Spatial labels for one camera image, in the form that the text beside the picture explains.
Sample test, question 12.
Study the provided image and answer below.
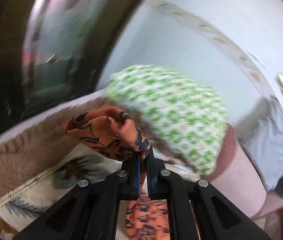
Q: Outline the stained glass wooden door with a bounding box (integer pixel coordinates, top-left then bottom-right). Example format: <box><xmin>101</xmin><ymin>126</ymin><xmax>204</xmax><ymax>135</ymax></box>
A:
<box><xmin>0</xmin><ymin>0</ymin><xmax>142</xmax><ymax>135</ymax></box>

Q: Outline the pink bolster cushion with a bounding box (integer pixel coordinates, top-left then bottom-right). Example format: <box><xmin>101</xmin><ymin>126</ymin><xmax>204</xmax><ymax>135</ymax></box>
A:
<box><xmin>201</xmin><ymin>123</ymin><xmax>270</xmax><ymax>218</ymax></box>

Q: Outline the green white patterned pillow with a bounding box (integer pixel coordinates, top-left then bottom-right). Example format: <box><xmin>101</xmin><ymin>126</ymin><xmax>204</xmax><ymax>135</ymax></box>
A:
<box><xmin>106</xmin><ymin>64</ymin><xmax>227</xmax><ymax>175</ymax></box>

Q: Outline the beige leaf pattern blanket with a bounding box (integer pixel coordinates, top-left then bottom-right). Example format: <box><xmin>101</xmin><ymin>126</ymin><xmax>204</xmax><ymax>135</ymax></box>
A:
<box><xmin>0</xmin><ymin>94</ymin><xmax>202</xmax><ymax>240</ymax></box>

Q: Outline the orange black floral blouse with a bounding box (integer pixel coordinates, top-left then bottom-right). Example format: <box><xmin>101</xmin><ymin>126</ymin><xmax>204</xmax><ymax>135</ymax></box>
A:
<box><xmin>64</xmin><ymin>106</ymin><xmax>170</xmax><ymax>239</ymax></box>

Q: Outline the grey pillow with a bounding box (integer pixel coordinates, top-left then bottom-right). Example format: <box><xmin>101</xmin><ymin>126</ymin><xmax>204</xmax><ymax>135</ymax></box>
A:
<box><xmin>235</xmin><ymin>96</ymin><xmax>283</xmax><ymax>191</ymax></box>

